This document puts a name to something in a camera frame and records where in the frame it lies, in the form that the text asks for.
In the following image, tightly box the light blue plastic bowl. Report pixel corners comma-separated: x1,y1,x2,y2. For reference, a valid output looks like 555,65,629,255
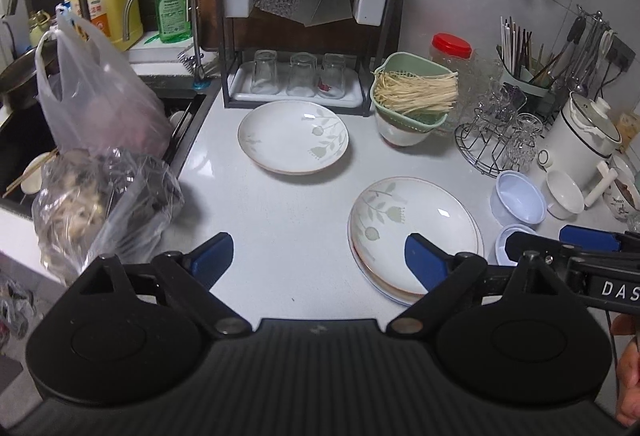
489,170,547,227

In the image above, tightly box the floral deep plate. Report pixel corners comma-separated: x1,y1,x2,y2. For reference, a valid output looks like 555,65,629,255
348,176,484,297

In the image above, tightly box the chrome kitchen faucet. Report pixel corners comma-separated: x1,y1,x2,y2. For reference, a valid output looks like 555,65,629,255
122,0,209,90

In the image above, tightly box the person's right hand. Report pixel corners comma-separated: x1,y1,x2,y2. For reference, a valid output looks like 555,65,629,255
611,314,640,426

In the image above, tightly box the blue rim rose plate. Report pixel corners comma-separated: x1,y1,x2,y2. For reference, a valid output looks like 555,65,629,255
347,215,486,309

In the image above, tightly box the small white ceramic cup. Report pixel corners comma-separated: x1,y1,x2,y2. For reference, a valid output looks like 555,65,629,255
542,170,585,219

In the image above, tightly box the patterned bowl with food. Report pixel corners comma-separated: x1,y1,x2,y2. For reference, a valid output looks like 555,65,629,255
603,153,639,222

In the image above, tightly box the white electric cooking pot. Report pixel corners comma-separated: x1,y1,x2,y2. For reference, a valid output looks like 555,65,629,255
537,92,622,191

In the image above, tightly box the clear bag with dark contents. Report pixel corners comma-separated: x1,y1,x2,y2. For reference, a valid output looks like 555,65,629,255
32,148,184,286

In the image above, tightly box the white bowl under colander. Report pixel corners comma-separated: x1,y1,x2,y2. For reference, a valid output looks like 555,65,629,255
375,113,446,148

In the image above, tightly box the floral plate near rack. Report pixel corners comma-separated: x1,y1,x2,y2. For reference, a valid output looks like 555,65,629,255
238,100,349,176

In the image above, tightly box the green white chopstick holder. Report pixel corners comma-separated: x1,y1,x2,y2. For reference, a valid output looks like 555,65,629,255
496,17,560,100

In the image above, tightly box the enoki mushroom bunch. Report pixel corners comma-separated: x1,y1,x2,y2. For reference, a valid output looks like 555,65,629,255
373,70,458,115

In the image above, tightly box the white rack drip tray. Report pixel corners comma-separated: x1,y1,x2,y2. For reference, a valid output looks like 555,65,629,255
228,62,364,109

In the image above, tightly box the translucent plastic bag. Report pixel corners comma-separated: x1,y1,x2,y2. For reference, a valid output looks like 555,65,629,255
35,5,172,158

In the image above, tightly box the left clear drinking glass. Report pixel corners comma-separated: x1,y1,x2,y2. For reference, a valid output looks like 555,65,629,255
250,50,279,95

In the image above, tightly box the clear drinking glass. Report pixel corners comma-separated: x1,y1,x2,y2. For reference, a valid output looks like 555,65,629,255
286,52,317,97
250,50,279,95

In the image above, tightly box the green plastic colander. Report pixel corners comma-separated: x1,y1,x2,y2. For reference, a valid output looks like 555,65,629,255
370,52,459,132

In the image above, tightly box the right glass with red print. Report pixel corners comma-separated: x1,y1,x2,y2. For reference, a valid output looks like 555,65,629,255
318,53,346,100

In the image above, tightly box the red lid plastic jar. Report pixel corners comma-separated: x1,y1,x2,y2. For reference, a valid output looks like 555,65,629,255
430,32,473,72

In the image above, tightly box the middle clear drinking glass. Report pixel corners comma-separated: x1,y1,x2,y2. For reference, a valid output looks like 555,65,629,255
286,52,317,97

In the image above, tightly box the green dish soap bottle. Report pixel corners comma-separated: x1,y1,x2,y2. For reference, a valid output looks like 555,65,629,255
154,0,191,44

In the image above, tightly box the black metal dish rack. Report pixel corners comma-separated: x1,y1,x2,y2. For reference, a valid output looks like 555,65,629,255
200,0,404,117

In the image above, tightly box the wire glass holder stand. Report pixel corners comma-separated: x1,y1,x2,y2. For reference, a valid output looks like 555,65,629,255
454,83,544,177

